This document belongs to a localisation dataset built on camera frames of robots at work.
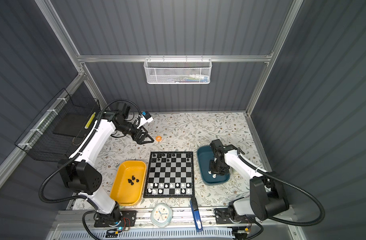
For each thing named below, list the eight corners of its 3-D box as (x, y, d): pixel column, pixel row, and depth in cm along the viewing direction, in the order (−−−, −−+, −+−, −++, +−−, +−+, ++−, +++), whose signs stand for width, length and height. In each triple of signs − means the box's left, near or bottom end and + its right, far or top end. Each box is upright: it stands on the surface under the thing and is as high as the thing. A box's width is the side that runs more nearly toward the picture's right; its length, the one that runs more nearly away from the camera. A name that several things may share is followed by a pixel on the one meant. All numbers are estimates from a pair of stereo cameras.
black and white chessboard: (143, 197, 82) (142, 196, 80) (151, 153, 99) (150, 151, 97) (194, 197, 82) (194, 196, 80) (192, 153, 99) (192, 151, 97)
